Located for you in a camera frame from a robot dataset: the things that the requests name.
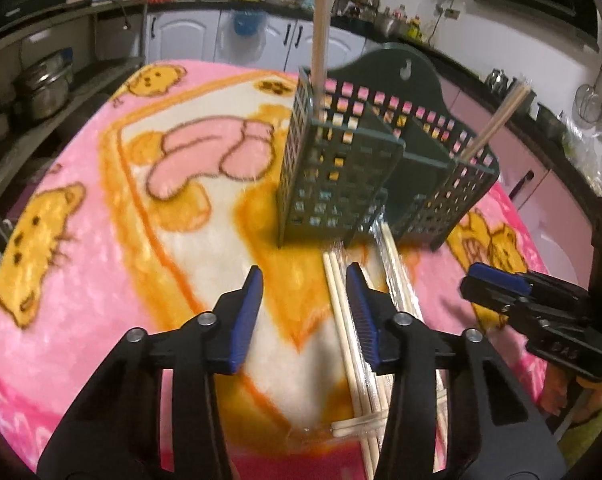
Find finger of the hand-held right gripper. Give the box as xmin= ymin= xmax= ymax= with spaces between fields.
xmin=467 ymin=262 xmax=590 ymax=307
xmin=460 ymin=280 xmax=590 ymax=329

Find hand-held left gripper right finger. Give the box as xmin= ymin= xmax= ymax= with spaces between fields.
xmin=345 ymin=262 xmax=566 ymax=480

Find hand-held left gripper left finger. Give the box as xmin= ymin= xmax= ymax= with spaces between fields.
xmin=36 ymin=265 xmax=264 ymax=480

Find plastic chopsticks pair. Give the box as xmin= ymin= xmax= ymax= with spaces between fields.
xmin=376 ymin=220 xmax=449 ymax=416
xmin=322 ymin=251 xmax=384 ymax=480
xmin=330 ymin=410 xmax=393 ymax=437

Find dark green utensil holder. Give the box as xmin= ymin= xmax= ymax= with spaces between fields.
xmin=276 ymin=42 xmax=502 ymax=253

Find person's right hand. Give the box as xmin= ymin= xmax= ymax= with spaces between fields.
xmin=543 ymin=362 xmax=602 ymax=421

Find glossy corner base cabinet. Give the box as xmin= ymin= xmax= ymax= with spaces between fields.
xmin=431 ymin=77 xmax=599 ymax=281

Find pink cartoon bear blanket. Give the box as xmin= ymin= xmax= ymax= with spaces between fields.
xmin=0 ymin=60 xmax=582 ymax=480

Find wooden chopsticks pair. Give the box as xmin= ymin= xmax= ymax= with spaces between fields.
xmin=311 ymin=0 xmax=333 ymax=123
xmin=460 ymin=82 xmax=534 ymax=162

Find white base cabinet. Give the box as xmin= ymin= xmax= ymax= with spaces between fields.
xmin=145 ymin=7 xmax=382 ymax=75

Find blue bowl on cabinet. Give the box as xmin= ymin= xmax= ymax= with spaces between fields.
xmin=232 ymin=9 xmax=268 ymax=37

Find grey storage shelf unit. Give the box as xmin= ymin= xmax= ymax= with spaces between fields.
xmin=0 ymin=0 xmax=149 ymax=211

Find stacked steel pots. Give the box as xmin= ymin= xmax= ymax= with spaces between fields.
xmin=11 ymin=52 xmax=76 ymax=122

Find wire mesh strainer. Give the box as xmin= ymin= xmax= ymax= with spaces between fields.
xmin=573 ymin=82 xmax=602 ymax=123

